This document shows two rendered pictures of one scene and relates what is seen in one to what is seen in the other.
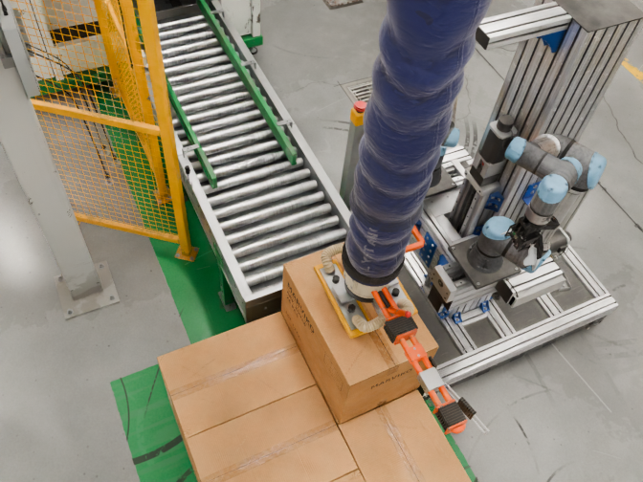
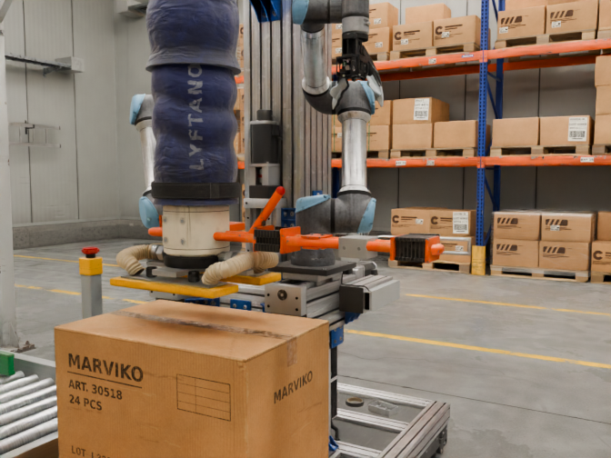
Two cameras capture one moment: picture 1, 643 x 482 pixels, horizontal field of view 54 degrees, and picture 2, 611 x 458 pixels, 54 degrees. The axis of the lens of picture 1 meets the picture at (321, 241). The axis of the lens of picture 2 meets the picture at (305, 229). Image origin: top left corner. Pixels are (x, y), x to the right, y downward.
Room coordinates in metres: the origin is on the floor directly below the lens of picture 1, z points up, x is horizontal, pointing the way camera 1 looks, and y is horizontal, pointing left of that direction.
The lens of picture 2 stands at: (-0.17, 0.33, 1.33)
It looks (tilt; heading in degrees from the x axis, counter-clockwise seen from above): 5 degrees down; 331
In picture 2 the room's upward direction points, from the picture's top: straight up
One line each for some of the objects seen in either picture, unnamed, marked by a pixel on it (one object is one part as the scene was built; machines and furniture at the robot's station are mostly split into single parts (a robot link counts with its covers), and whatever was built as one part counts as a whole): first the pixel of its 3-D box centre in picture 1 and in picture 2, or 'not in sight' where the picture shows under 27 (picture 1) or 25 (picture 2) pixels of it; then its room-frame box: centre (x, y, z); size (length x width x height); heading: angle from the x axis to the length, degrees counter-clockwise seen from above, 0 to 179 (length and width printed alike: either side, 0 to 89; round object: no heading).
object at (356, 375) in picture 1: (352, 327); (195, 396); (1.34, -0.18, 0.74); 0.60 x 0.40 x 0.40; 32
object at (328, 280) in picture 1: (343, 295); (172, 279); (1.29, -0.11, 1.08); 0.34 x 0.10 x 0.05; 30
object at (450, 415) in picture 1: (450, 416); (415, 248); (0.82, -0.49, 1.18); 0.08 x 0.07 x 0.05; 30
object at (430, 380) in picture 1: (430, 381); (357, 246); (0.94, -0.43, 1.17); 0.07 x 0.07 x 0.04; 30
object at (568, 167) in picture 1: (558, 173); (348, 10); (1.35, -0.67, 1.82); 0.11 x 0.11 x 0.08; 57
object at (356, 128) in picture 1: (348, 177); (94, 375); (2.42, -0.11, 0.50); 0.07 x 0.07 x 1.00; 31
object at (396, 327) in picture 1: (400, 327); (276, 239); (1.12, -0.32, 1.18); 0.10 x 0.08 x 0.06; 120
